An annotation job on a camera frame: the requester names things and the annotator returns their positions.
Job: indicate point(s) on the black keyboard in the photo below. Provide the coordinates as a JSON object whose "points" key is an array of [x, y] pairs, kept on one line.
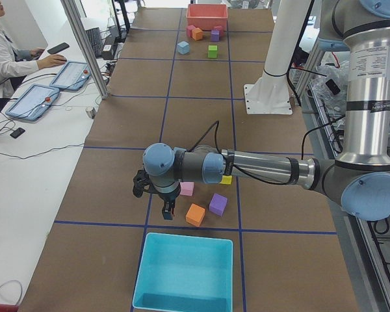
{"points": [[95, 40]]}

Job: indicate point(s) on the cyan plastic bin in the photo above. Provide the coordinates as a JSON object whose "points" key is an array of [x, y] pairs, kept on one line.
{"points": [[185, 273]]}

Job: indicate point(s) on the orange block near red bin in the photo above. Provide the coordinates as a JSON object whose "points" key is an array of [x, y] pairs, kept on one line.
{"points": [[197, 34]]}

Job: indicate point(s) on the light pink block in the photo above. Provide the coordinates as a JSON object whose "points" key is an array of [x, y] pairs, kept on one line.
{"points": [[187, 188]]}

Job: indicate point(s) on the yellow block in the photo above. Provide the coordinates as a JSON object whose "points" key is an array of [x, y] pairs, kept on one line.
{"points": [[226, 180]]}

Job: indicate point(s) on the white pedestal column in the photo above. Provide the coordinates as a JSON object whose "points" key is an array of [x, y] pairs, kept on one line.
{"points": [[270, 93]]}

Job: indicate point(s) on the teach pendant tablet farther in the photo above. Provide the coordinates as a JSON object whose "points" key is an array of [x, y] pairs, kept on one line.
{"points": [[72, 76]]}

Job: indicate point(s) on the aluminium frame post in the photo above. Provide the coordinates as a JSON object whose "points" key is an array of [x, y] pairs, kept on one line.
{"points": [[79, 32]]}

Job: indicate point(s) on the pink red plastic bin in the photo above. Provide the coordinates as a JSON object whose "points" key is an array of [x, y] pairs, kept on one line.
{"points": [[207, 16]]}

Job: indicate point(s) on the light blue block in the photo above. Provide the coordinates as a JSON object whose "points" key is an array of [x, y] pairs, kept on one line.
{"points": [[183, 48], [167, 216]]}

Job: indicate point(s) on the purple block near red bin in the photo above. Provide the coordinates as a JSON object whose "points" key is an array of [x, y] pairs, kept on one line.
{"points": [[215, 35]]}

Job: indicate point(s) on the small black phone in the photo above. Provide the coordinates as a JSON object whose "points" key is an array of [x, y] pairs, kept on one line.
{"points": [[17, 133]]}

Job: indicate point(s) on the small metal cylinder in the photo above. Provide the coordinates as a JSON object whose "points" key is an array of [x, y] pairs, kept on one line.
{"points": [[91, 112]]}

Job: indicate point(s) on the teach pendant tablet nearer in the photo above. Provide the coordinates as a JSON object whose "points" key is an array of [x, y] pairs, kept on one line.
{"points": [[33, 103]]}

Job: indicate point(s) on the person in white coat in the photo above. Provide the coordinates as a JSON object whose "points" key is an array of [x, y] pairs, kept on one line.
{"points": [[16, 63]]}

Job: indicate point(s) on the green block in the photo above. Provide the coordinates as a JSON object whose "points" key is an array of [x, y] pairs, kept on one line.
{"points": [[212, 51]]}

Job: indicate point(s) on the black smartphone on desk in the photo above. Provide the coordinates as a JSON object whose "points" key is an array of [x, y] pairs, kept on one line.
{"points": [[58, 48]]}

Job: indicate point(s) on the orange block near cyan bin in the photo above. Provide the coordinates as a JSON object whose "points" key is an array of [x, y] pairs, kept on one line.
{"points": [[195, 215]]}

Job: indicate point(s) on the magenta block left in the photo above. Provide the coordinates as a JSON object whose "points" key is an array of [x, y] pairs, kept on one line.
{"points": [[189, 30]]}

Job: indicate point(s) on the magenta block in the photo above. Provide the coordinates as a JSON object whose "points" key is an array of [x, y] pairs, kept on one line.
{"points": [[220, 29], [189, 30]]}

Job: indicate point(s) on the magenta block right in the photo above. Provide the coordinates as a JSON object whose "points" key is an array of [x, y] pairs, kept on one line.
{"points": [[220, 29]]}

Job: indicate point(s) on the purple block near cyan bin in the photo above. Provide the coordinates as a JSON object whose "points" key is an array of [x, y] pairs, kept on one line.
{"points": [[218, 204]]}

